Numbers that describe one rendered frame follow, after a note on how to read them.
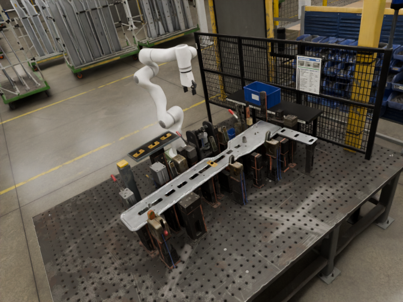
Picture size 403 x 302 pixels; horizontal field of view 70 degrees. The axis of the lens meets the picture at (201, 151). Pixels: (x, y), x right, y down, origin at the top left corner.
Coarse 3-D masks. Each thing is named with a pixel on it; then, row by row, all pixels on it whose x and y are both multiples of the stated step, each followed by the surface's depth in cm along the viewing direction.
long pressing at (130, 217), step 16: (256, 128) 233; (272, 128) 229; (240, 144) 218; (256, 144) 214; (208, 160) 208; (224, 160) 205; (208, 176) 194; (160, 192) 188; (176, 192) 185; (144, 208) 178; (160, 208) 176; (128, 224) 170; (144, 224) 168
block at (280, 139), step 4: (276, 140) 218; (280, 140) 217; (284, 140) 216; (288, 140) 217; (280, 144) 217; (284, 144) 215; (280, 148) 219; (284, 148) 217; (280, 152) 221; (284, 152) 219; (280, 156) 224; (284, 156) 223; (280, 160) 227; (284, 160) 225; (280, 164) 228; (284, 164) 227; (280, 168) 230; (284, 168) 228; (288, 168) 232; (284, 172) 229
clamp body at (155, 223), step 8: (160, 216) 163; (152, 224) 158; (160, 224) 157; (152, 232) 165; (160, 232) 158; (168, 232) 162; (160, 240) 160; (168, 240) 167; (160, 248) 171; (168, 248) 168; (168, 256) 170; (176, 256) 175; (168, 264) 174; (176, 264) 177
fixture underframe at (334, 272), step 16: (384, 192) 240; (384, 208) 244; (368, 224) 236; (384, 224) 255; (336, 240) 206; (320, 256) 216; (304, 272) 209; (320, 272) 229; (336, 272) 227; (288, 288) 201
